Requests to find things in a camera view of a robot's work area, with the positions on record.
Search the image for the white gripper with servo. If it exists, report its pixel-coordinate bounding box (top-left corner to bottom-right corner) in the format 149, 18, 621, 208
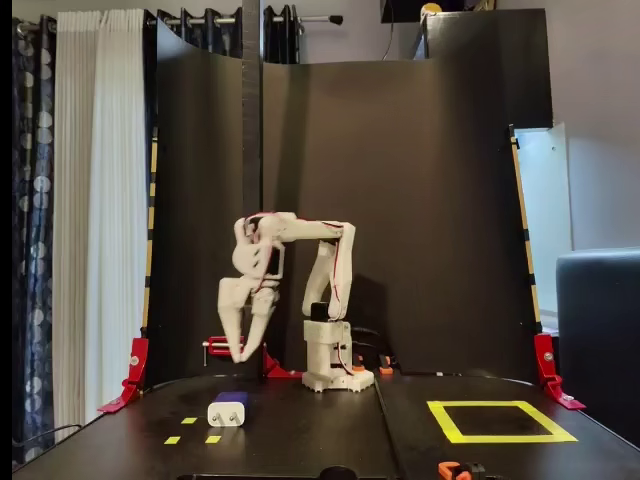
218, 242, 287, 364

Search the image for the blue white USB wall charger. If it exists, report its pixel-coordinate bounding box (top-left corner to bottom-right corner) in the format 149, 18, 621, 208
207, 391, 250, 430

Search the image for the red screw clamp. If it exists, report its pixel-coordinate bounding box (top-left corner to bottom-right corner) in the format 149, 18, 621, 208
202, 324, 304, 380

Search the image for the yellow black striped stick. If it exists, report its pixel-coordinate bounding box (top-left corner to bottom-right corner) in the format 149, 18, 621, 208
508, 123, 545, 335
142, 124, 160, 334

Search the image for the white pleated curtain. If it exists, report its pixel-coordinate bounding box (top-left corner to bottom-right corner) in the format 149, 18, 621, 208
52, 8, 151, 444

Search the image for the black curved backdrop board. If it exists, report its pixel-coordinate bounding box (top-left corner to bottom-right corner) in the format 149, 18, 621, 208
143, 7, 555, 389

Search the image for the orange black spring clamp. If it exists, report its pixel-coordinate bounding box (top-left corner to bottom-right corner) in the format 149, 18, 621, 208
438, 459, 487, 480

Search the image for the dark blue patterned curtain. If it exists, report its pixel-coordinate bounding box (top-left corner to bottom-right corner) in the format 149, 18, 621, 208
12, 14, 57, 466

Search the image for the yellow tape square outline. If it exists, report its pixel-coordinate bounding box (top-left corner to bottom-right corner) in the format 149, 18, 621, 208
426, 399, 580, 445

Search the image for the dark blue grommet curtain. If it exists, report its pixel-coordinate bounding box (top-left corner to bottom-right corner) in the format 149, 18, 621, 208
143, 4, 301, 66

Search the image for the silver curtain rod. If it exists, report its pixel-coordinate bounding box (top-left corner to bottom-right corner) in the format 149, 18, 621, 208
159, 14, 345, 27

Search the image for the white cabinet door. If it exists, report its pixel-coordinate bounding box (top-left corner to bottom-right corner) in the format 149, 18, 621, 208
514, 121, 574, 326

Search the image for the red white servo cable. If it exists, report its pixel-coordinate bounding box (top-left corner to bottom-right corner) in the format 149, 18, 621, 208
327, 227, 351, 321
243, 212, 281, 239

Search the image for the black base power cable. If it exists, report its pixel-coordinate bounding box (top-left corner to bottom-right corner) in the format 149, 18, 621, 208
349, 325, 396, 364

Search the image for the red corner bracket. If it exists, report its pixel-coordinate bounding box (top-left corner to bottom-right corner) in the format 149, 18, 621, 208
97, 337, 151, 415
533, 333, 587, 412

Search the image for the black vertical post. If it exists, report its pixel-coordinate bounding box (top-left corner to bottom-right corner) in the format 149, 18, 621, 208
241, 0, 265, 381

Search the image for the thin black floor cable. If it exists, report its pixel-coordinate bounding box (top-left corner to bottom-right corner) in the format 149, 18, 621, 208
12, 423, 84, 446

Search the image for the thin black hanging cable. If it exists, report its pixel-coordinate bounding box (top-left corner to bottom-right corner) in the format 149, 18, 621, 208
382, 0, 396, 61

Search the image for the black wall-mounted box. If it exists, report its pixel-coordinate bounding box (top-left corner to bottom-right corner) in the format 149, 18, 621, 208
380, 0, 426, 25

